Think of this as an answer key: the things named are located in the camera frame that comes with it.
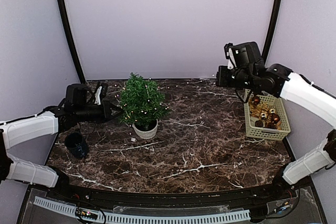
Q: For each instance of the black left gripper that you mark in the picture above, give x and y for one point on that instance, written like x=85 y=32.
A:
x=106 y=113

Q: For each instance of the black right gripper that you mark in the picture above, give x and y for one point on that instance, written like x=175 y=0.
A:
x=221 y=81

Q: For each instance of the small green christmas tree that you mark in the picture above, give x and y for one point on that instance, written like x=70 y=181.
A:
x=143 y=106

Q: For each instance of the beige perforated plastic basket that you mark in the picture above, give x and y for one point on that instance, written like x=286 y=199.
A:
x=264 y=133

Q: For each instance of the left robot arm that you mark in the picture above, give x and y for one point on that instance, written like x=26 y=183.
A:
x=81 y=104

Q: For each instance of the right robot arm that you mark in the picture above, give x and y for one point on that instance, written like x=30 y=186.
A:
x=282 y=82

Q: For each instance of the dark blue cup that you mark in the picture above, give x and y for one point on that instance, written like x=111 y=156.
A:
x=77 y=145

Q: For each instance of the gold tinsel garland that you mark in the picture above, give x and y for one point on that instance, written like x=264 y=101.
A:
x=254 y=111

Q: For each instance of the gold bauble ornament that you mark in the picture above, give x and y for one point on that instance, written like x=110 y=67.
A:
x=263 y=115

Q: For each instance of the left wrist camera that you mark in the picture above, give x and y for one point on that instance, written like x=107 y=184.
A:
x=103 y=92

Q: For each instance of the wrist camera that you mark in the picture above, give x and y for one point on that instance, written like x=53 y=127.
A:
x=243 y=55
x=103 y=92

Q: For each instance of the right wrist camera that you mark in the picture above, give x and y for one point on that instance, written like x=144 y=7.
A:
x=243 y=55

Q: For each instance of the black front table rail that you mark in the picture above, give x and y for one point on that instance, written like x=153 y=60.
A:
x=109 y=186

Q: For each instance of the right black frame post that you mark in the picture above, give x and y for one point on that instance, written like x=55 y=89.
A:
x=271 y=29

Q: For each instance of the black frame post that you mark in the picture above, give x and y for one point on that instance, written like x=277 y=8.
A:
x=70 y=40
x=271 y=29

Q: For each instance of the grey slotted cable duct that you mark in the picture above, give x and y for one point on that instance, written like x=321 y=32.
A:
x=142 y=215

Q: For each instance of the left black frame post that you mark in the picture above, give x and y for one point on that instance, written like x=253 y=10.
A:
x=70 y=40

